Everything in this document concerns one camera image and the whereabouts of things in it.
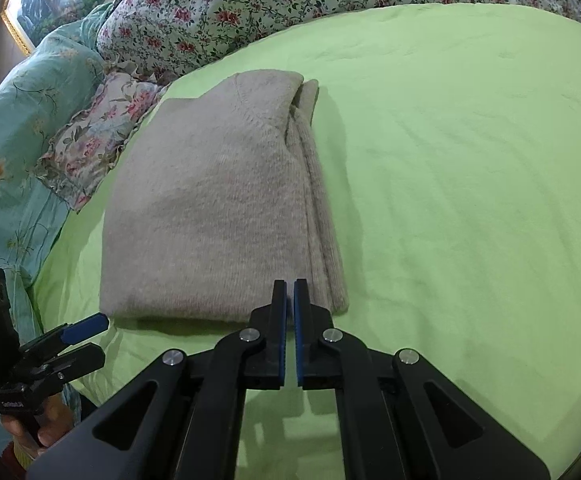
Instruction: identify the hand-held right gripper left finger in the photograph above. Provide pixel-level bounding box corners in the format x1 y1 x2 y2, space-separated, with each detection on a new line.
25 279 289 480

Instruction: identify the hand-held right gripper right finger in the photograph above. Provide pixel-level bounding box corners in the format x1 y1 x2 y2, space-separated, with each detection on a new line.
293 278 551 480

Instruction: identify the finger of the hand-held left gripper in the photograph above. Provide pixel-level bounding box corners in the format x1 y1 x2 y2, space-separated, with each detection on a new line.
19 312 110 357
43 344 106 387

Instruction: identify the beige knit sweater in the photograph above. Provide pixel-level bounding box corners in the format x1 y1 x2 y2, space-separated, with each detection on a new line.
99 69 350 322

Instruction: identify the person's left hand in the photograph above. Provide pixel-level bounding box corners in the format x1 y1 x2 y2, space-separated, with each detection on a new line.
0 394 78 461

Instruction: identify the ruffled floral pillow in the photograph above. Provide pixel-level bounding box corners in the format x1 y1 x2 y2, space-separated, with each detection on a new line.
35 62 171 211

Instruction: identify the teal floral duvet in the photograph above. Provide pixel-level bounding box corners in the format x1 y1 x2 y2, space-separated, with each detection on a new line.
0 2 116 456

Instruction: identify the light green bed sheet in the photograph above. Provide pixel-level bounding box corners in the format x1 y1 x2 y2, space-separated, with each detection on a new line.
30 2 581 480

